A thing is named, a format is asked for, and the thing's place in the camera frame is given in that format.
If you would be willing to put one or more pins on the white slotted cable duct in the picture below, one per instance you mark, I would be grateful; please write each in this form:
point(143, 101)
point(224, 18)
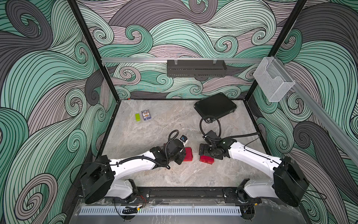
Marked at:
point(164, 210)

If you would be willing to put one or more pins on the clear acrylic wall holder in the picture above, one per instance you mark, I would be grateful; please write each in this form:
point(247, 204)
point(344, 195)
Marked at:
point(273, 79)

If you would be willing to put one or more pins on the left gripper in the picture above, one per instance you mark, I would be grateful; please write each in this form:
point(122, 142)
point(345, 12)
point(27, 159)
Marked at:
point(181, 156)

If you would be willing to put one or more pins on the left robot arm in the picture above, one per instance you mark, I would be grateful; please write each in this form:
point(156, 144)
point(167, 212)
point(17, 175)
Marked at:
point(104, 177)

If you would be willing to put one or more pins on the small card pack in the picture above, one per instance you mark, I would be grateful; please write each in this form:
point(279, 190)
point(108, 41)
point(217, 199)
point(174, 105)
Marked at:
point(146, 114)

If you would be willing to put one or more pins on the red jewelry box base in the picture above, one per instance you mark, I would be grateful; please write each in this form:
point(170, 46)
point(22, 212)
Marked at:
point(206, 159)

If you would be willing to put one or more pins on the aluminium wall rail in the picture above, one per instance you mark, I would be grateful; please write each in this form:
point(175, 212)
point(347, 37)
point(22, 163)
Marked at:
point(165, 59)

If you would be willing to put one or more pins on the black flat case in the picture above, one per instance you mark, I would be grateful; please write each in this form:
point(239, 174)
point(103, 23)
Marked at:
point(215, 107)

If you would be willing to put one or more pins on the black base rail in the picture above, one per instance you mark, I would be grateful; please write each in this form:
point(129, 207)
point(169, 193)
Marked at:
point(195, 193)

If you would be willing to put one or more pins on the red jewelry box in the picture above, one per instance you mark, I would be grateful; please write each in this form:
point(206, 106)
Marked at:
point(189, 154)

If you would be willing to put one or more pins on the green small block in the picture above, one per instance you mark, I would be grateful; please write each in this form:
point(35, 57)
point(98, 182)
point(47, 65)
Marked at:
point(137, 117)

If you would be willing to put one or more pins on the black wall tray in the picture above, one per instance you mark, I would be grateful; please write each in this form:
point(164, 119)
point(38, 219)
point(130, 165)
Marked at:
point(196, 69)

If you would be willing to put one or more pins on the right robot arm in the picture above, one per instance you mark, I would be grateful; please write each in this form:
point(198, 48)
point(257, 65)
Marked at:
point(286, 181)

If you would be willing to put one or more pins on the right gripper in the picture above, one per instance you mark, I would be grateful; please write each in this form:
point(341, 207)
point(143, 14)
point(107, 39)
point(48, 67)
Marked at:
point(204, 152)

